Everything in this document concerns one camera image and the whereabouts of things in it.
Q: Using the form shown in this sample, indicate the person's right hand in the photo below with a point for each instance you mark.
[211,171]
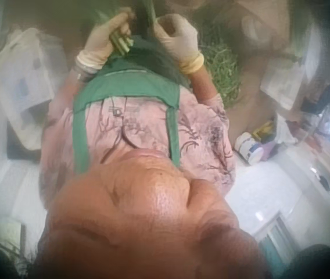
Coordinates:
[182,39]

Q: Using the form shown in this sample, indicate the bundle of cut green stalks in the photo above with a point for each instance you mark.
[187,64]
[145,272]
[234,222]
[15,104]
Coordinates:
[122,43]

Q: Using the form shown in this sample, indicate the yellow packet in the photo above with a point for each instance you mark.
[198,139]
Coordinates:
[262,129]

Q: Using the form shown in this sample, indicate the long green stalk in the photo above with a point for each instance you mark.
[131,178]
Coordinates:
[152,11]

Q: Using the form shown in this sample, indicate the silver bangles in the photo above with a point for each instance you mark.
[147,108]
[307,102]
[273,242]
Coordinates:
[86,69]

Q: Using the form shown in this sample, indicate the person's legs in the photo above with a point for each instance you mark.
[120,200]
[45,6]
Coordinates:
[156,62]

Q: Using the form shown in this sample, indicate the person's left hand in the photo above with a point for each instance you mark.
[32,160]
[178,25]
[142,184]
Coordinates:
[102,43]

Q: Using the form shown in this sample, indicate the brown sack cloth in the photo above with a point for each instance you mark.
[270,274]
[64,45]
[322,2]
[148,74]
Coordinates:
[258,35]

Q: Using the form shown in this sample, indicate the large white plastic bag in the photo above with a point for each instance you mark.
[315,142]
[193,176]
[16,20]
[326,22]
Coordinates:
[28,81]

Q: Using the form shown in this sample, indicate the white plastic jar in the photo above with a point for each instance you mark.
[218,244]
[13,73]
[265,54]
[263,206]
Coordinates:
[249,148]

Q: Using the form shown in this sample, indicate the small white plastic bag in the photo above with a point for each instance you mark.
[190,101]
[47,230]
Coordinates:
[284,84]

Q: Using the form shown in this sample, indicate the heap of green stalks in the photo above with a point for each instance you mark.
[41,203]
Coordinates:
[221,64]

